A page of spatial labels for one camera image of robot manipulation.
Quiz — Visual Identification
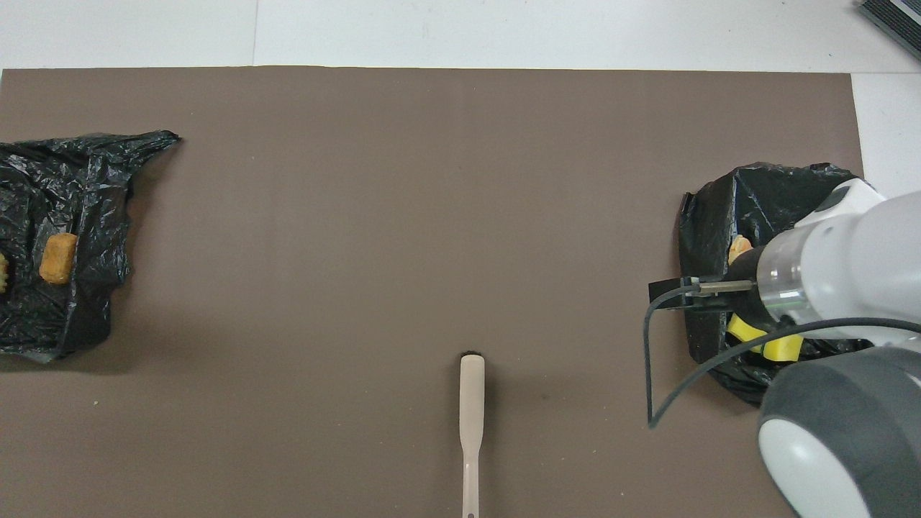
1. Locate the beige hand brush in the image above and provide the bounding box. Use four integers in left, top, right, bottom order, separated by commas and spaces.
460, 351, 486, 518

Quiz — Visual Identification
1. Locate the right black garbage bag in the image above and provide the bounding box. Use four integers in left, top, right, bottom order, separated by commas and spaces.
0, 130, 181, 363

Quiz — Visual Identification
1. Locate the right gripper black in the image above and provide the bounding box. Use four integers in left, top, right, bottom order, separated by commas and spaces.
648, 248, 774, 324

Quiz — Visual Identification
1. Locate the left black garbage bag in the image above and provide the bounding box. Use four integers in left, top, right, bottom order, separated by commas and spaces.
676, 163, 875, 407

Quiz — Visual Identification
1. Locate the brown table mat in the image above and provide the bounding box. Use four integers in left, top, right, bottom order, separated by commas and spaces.
0, 67, 902, 518

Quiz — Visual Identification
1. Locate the brown foam chunk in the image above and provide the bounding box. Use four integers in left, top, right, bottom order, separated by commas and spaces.
38, 232, 78, 286

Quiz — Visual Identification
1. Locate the black garbage bag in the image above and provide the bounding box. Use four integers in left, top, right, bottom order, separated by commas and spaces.
676, 163, 875, 407
0, 130, 181, 363

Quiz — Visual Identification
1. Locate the dark grey ribbed device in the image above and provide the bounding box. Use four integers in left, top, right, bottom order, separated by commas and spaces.
856, 0, 921, 62

